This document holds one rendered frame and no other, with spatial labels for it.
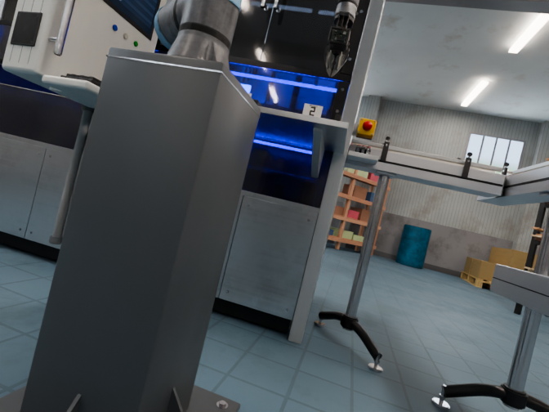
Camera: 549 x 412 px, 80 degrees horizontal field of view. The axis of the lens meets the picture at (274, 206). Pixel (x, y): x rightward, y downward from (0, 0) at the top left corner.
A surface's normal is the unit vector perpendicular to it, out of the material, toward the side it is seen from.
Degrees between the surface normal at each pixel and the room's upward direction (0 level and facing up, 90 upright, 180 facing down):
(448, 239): 90
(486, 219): 90
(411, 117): 90
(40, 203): 90
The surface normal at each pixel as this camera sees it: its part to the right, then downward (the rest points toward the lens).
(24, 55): -0.29, -0.07
